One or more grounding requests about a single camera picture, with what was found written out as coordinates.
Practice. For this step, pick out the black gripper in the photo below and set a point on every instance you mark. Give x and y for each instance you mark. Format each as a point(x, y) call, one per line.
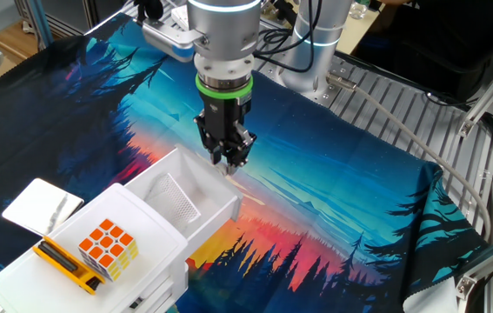
point(224, 121)

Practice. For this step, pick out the white plastic drawer cabinet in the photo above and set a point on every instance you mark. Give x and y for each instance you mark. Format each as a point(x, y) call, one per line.
point(98, 261)

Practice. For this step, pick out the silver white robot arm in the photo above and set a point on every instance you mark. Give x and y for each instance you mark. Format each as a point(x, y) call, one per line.
point(228, 39)

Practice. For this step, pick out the white mesh card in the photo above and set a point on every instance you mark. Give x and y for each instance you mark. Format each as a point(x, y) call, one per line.
point(174, 200)

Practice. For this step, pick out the sunset forest print tablecloth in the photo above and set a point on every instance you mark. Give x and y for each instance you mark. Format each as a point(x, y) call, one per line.
point(315, 174)

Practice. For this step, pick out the Rubik's cube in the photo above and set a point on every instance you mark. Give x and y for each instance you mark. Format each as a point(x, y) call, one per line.
point(109, 248)

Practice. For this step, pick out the beige desk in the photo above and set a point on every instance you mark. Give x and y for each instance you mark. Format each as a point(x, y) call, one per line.
point(357, 35)

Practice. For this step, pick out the clear plastic bottle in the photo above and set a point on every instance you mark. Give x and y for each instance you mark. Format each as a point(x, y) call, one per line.
point(359, 11)

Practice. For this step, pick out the white digital scale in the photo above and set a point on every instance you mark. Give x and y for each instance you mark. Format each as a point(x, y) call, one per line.
point(39, 204)

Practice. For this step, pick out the yellow black tool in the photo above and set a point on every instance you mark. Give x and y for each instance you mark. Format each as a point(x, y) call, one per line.
point(68, 269)

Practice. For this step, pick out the black equipment case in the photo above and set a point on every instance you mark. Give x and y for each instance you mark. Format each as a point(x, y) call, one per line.
point(437, 48)

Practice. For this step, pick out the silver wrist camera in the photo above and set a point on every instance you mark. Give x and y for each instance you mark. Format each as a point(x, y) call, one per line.
point(168, 37)

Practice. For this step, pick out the aluminium frame beam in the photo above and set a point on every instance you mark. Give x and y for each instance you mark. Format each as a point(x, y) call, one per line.
point(39, 17)

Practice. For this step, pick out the slanted aluminium frame strut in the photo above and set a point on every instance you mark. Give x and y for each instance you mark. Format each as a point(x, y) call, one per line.
point(489, 93)

